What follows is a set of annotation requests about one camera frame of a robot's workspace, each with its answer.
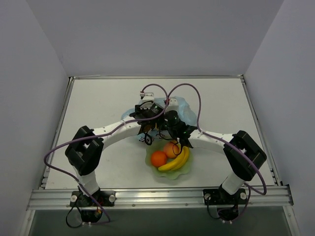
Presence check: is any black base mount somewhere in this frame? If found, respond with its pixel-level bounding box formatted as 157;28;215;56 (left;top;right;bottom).
69;190;116;207
203;186;248;206

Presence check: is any aluminium front rail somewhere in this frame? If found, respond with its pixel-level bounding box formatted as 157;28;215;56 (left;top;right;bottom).
27;186;293;210

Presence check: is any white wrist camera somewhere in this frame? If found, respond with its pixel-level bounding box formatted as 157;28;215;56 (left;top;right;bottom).
140;91;154;100
165;97;179;112

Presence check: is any light blue plastic bag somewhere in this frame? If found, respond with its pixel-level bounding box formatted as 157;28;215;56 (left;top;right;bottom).
121;96;197;142

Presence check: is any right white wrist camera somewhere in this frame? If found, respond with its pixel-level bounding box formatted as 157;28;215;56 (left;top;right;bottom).
165;97;179;112

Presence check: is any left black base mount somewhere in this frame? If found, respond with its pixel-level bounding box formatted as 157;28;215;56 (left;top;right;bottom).
69;190;116;207

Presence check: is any orange fake fruit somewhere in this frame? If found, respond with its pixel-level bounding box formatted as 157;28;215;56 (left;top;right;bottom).
151;150;167;168

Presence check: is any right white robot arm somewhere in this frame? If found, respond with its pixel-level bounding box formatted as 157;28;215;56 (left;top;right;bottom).
158;110;267;203

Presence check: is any fake peach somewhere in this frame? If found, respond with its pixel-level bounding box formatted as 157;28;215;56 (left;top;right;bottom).
163;142;180;159

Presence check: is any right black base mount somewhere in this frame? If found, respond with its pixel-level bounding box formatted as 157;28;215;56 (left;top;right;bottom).
203;186;248;206

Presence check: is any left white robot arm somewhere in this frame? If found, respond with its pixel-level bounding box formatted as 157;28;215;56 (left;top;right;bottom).
65;101;164;206

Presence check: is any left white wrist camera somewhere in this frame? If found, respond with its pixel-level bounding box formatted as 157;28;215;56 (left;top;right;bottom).
140;91;154;100

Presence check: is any green scalloped bowl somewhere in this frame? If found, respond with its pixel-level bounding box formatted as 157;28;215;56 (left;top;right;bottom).
145;140;193;180

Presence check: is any yellow fake banana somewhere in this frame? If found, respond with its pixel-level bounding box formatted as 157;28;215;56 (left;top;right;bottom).
158;142;189;172

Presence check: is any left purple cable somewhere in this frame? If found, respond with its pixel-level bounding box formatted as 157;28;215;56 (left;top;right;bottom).
43;83;170;225

